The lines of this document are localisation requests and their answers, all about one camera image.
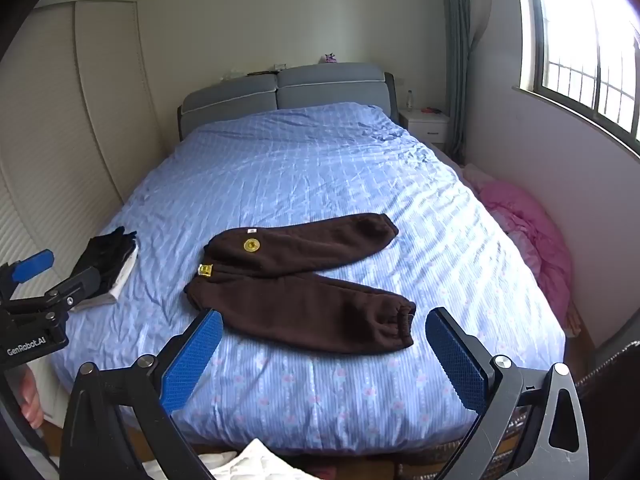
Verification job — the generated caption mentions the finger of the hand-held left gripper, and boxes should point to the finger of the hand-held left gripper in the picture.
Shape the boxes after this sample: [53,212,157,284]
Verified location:
[0,249,55,306]
[5,266,102,323]

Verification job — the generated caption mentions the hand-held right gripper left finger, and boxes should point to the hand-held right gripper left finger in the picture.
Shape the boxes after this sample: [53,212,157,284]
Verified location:
[59,308,224,480]

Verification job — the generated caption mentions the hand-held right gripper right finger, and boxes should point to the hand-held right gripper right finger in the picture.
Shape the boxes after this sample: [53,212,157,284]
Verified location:
[425,306,591,480]

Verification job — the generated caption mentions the brown pants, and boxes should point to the brown pants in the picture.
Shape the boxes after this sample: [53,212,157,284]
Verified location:
[183,212,417,354]

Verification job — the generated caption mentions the person's left hand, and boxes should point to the person's left hand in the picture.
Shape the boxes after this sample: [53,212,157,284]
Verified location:
[21,374,46,429]

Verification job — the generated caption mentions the stack of black clothes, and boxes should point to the stack of black clothes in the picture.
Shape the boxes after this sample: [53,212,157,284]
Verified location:
[82,226,138,296]

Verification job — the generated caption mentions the white folded cloth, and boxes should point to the white folded cloth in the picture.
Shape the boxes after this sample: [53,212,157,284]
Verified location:
[70,245,141,313]

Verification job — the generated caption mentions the white crumpled cloth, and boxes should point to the white crumpled cloth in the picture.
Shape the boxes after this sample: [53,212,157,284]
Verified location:
[200,437,312,480]

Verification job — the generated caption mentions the cream wardrobe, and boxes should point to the cream wardrobe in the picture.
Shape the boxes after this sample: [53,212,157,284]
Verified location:
[0,0,167,413]

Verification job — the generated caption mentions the pink blanket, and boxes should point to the pink blanket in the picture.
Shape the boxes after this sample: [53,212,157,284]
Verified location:
[462,165,573,333]

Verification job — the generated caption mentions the dark cloth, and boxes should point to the dark cloth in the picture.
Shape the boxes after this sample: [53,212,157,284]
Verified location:
[575,342,640,480]

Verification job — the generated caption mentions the bed with light-blue sheet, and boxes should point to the bed with light-blue sheet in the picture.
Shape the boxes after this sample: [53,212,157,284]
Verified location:
[50,102,567,456]

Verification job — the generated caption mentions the white nightstand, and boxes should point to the white nightstand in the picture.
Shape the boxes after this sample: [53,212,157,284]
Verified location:
[398,108,451,151]

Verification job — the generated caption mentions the green curtain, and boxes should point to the green curtain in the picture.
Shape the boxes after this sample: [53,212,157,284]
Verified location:
[439,0,473,166]

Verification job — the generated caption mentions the grey padded headboard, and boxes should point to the grey padded headboard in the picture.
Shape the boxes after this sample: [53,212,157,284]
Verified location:
[177,62,400,142]

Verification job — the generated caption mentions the window with metal bars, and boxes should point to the window with metal bars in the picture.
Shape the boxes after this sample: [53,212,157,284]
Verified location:
[512,0,640,142]

